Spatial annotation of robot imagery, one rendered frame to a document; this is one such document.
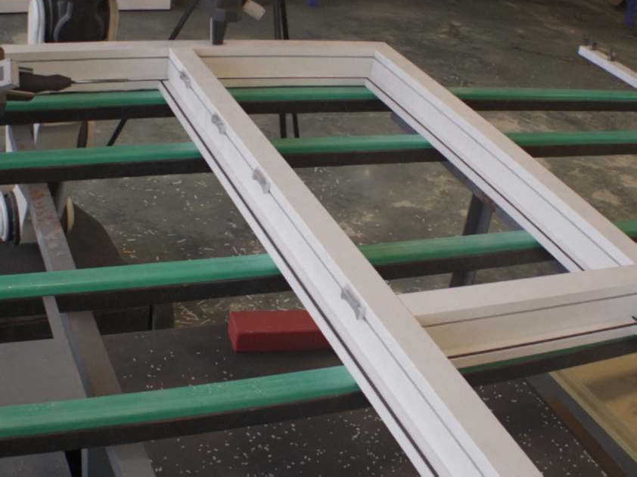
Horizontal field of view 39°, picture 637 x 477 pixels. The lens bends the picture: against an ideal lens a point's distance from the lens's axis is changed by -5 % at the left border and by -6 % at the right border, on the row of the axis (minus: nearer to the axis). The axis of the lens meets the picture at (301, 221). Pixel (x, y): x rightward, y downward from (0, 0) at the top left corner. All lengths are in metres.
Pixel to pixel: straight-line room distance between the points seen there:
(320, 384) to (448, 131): 0.73
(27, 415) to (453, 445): 0.42
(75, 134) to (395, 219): 1.47
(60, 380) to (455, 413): 0.41
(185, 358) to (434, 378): 0.62
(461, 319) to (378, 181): 2.46
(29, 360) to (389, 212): 2.40
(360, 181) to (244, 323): 2.03
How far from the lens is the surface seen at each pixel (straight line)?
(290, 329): 1.51
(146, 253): 2.86
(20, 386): 1.00
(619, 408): 1.52
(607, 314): 1.24
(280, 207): 1.24
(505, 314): 1.12
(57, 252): 1.27
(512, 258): 1.40
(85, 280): 1.14
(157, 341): 1.51
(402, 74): 1.78
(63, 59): 1.68
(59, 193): 2.32
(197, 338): 1.53
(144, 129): 3.67
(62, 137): 2.12
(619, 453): 1.50
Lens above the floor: 1.49
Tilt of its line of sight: 28 degrees down
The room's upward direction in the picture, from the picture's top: 9 degrees clockwise
